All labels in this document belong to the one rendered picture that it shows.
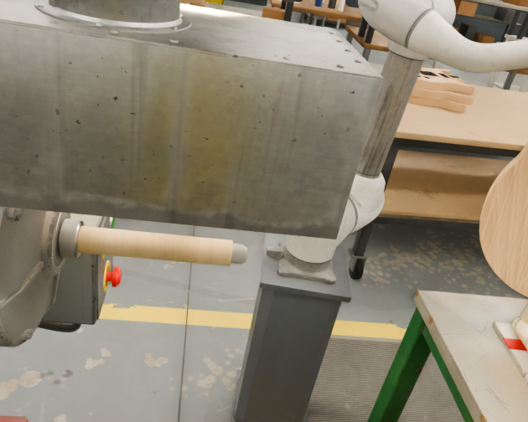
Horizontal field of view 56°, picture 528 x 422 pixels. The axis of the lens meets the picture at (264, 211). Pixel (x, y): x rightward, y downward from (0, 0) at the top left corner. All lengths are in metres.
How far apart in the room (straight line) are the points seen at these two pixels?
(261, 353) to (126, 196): 1.32
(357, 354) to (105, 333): 1.11
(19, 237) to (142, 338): 1.73
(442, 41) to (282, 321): 0.91
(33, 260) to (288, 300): 1.05
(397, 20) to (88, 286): 0.88
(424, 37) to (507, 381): 0.75
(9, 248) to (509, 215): 0.69
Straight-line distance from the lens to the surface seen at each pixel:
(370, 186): 1.56
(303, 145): 0.38
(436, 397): 2.37
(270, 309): 1.55
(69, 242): 0.61
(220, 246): 0.60
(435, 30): 1.24
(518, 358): 1.16
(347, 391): 2.21
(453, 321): 1.19
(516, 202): 0.84
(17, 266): 0.55
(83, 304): 0.95
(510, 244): 0.87
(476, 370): 1.10
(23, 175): 0.41
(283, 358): 1.70
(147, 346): 2.22
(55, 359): 2.19
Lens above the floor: 1.61
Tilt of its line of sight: 30 degrees down
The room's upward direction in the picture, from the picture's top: 11 degrees clockwise
